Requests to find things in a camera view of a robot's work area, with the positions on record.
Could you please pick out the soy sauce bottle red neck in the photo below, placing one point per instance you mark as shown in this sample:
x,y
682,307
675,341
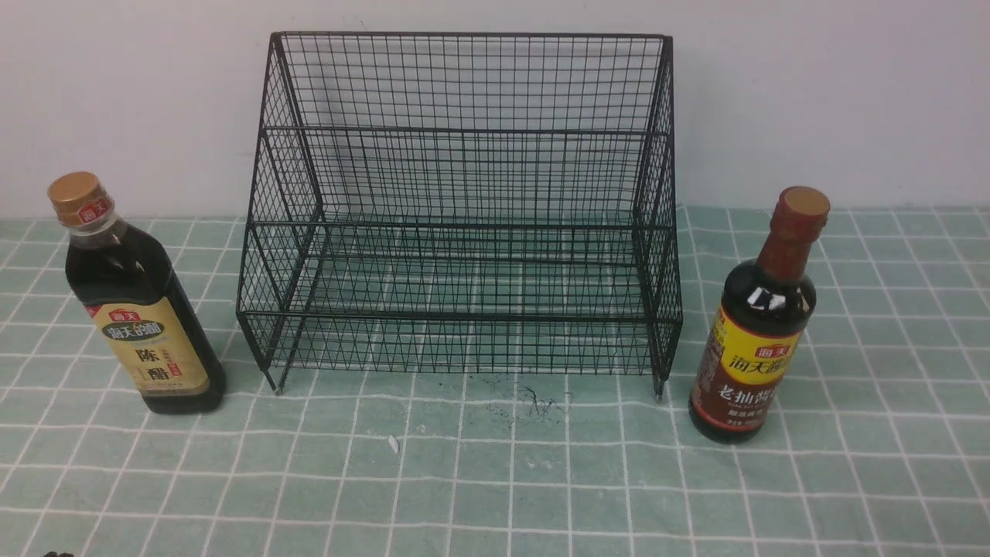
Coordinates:
x,y
764,308

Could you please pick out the vinegar bottle gold cap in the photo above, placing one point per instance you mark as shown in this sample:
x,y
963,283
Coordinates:
x,y
124,279

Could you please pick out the green checked tablecloth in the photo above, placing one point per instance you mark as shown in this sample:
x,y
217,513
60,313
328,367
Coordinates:
x,y
877,444

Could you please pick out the black wire mesh rack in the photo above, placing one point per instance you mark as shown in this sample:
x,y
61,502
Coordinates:
x,y
464,202

